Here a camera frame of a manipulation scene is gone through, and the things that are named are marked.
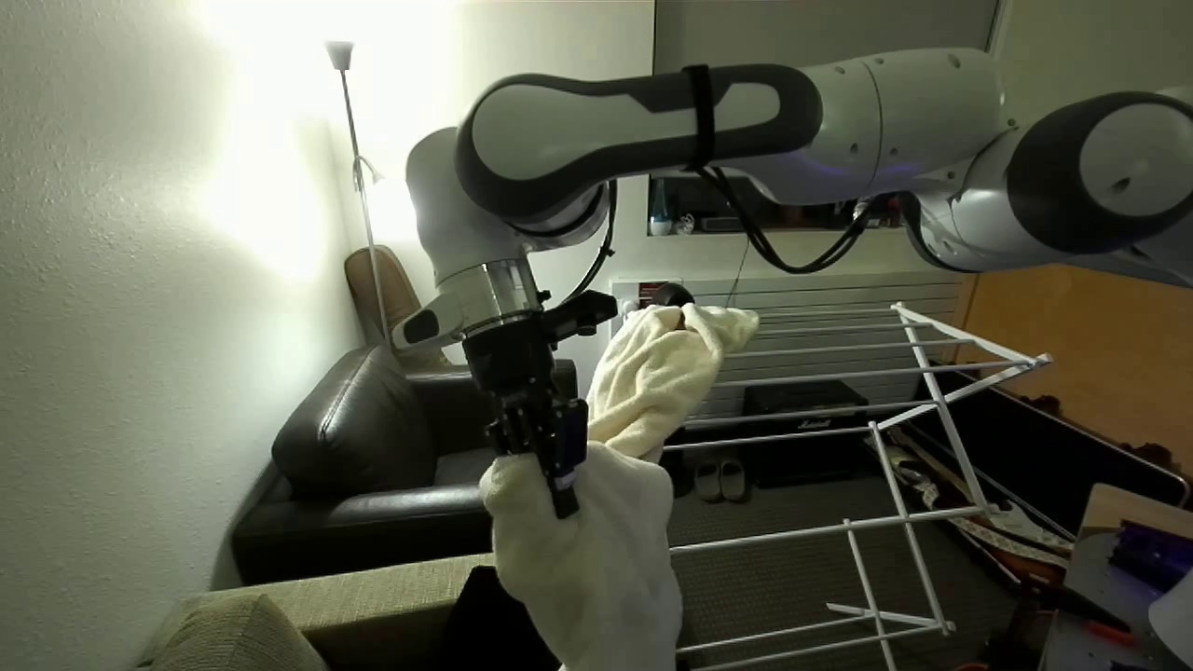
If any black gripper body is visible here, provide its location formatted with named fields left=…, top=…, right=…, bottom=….
left=460, top=308, right=589, bottom=458

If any white terry towel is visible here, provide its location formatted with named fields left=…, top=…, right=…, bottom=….
left=476, top=302, right=764, bottom=671

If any olive green fabric couch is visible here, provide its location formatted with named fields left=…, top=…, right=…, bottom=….
left=134, top=552, right=499, bottom=671

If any grey shoe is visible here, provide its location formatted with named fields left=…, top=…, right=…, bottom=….
left=719, top=451, right=755, bottom=506
left=690, top=451, right=726, bottom=506

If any black rounded object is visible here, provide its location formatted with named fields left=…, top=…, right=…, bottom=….
left=634, top=279, right=697, bottom=312

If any black leather armchair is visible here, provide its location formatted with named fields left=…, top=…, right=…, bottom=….
left=228, top=343, right=599, bottom=590

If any black rectangular case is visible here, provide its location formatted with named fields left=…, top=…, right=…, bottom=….
left=740, top=380, right=871, bottom=491

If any white metal drying rack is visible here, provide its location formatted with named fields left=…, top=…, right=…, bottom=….
left=657, top=299, right=1056, bottom=671

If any white floor lamp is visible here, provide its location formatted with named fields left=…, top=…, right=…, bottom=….
left=323, top=37, right=390, bottom=345

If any white papers pile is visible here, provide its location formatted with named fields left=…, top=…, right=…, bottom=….
left=890, top=444, right=1086, bottom=601

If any black flat panel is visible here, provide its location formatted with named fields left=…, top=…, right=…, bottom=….
left=908, top=391, right=1193, bottom=535

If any orange wooden bed board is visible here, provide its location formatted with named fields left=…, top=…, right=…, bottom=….
left=954, top=266, right=1193, bottom=478

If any brown cardboard box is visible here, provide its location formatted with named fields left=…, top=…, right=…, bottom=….
left=1036, top=481, right=1193, bottom=671

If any blue purple item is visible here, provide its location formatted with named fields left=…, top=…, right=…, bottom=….
left=1107, top=518, right=1193, bottom=591

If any white rounded object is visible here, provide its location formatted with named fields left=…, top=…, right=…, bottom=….
left=1146, top=565, right=1193, bottom=671

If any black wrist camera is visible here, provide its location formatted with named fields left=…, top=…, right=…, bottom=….
left=544, top=292, right=621, bottom=343

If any thin black hanging cord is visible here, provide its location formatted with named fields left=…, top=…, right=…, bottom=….
left=724, top=234, right=755, bottom=307

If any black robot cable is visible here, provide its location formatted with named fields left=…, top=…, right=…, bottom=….
left=562, top=160, right=871, bottom=308

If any wall-mounted dark screen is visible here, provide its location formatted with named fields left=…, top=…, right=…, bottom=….
left=647, top=0, right=1001, bottom=78

